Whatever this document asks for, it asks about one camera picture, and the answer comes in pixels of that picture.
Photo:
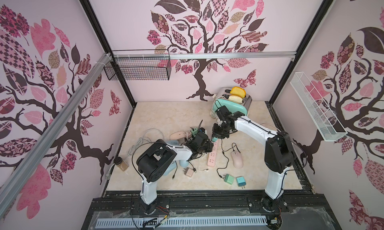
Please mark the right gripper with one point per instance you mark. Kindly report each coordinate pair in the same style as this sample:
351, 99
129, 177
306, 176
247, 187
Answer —
218, 132

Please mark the small brown jar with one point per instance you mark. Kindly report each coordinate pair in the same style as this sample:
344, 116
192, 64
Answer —
120, 163

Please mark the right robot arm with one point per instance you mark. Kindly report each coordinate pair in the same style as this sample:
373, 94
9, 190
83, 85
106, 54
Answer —
279, 151

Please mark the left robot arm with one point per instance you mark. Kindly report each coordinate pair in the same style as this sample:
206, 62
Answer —
159, 157

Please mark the mint green toaster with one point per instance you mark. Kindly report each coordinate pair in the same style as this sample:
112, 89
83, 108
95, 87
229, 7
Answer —
221, 99

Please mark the yellow toast slice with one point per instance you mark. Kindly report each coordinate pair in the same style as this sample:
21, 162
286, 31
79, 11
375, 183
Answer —
238, 91

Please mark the pale toast slice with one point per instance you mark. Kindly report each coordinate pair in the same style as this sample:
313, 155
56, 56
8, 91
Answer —
236, 99

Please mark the black wire basket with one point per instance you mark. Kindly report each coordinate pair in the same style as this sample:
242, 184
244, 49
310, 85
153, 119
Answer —
139, 64

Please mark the pink charger plug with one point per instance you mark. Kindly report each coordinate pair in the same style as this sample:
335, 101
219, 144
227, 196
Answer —
189, 172

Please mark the pink mouse top left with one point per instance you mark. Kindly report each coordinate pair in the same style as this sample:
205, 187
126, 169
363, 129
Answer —
178, 135

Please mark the green charger plug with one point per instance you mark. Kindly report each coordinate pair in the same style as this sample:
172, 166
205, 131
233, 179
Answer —
228, 179

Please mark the pink mouse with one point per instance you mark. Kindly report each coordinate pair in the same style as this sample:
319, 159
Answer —
237, 159
178, 135

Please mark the pink mouse right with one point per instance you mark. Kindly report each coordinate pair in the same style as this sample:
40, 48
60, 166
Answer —
237, 159

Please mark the white slotted cable duct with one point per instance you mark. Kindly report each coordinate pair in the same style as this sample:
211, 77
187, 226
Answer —
180, 222

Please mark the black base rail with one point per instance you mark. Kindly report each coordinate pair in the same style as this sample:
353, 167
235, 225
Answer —
299, 210

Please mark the teal charger plug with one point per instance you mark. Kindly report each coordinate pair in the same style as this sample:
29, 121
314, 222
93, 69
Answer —
241, 182

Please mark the pink power strip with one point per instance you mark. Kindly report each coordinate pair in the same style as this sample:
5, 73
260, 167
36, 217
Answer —
211, 162

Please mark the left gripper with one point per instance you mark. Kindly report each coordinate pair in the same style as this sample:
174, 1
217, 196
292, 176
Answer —
208, 149

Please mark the blue mouse bottom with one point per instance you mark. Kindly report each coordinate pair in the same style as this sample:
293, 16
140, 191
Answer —
184, 164

